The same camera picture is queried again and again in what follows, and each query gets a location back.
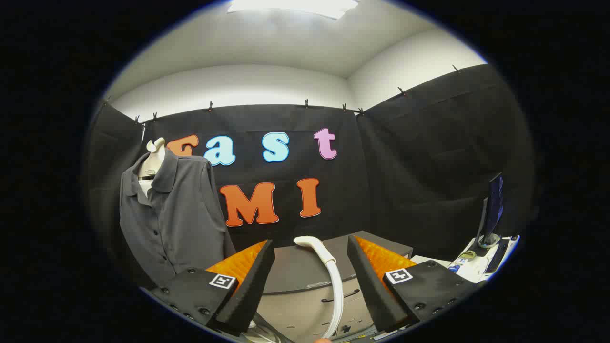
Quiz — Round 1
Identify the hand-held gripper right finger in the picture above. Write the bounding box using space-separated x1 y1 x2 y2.
347 235 479 334

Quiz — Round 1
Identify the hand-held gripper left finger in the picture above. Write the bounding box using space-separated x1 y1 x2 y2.
148 239 276 334

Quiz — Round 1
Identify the white garment steamer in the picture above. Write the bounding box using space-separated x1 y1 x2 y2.
293 235 345 340

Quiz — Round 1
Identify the grey button shirt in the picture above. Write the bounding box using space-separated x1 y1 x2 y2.
119 149 236 286

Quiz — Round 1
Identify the cream clothes hanger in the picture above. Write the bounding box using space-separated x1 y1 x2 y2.
138 137 166 181

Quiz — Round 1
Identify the grey cabinet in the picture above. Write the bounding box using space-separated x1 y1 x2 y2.
255 231 414 341

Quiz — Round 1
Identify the white side desk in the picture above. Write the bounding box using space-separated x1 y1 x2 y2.
448 233 520 284

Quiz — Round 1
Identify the black keyboard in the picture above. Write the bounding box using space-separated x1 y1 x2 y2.
485 238 510 274

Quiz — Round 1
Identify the black computer monitor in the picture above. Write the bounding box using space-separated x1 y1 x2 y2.
479 172 505 248

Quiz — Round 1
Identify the ceiling light panel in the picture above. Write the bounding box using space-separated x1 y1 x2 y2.
227 0 359 20

